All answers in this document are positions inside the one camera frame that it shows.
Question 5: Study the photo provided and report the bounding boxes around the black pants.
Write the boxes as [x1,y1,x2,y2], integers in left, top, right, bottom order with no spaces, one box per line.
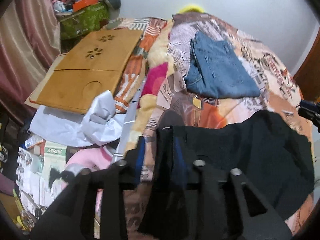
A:
[137,109,316,240]

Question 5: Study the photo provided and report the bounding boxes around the pink garment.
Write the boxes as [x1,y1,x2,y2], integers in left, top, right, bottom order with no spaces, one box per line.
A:
[64,145,114,240]

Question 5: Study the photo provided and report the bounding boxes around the white plastic bag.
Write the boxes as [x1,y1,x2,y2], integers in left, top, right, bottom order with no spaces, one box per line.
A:
[29,90,126,147]

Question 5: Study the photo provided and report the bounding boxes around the wooden lap desk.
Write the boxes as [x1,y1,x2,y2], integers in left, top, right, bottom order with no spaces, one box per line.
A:
[29,28,143,114]

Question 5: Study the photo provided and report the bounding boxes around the folded blue jeans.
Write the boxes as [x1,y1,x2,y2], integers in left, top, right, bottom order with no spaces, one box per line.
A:
[184,31,260,99]

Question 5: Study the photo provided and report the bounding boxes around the newspaper print bed blanket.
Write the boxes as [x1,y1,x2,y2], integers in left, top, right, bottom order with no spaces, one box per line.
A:
[100,11,316,240]

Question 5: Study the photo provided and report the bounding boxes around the green patterned storage box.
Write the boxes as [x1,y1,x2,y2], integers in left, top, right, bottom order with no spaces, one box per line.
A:
[56,2,109,40]

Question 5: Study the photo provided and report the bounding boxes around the yellow curved headboard pad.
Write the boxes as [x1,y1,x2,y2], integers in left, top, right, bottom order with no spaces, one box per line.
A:
[178,4,204,14]

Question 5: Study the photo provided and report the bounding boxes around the orange box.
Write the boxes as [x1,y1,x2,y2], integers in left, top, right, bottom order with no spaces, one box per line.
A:
[73,0,99,12]

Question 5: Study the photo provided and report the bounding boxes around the pink striped curtain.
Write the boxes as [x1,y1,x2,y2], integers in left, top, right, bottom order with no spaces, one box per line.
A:
[1,0,61,124]

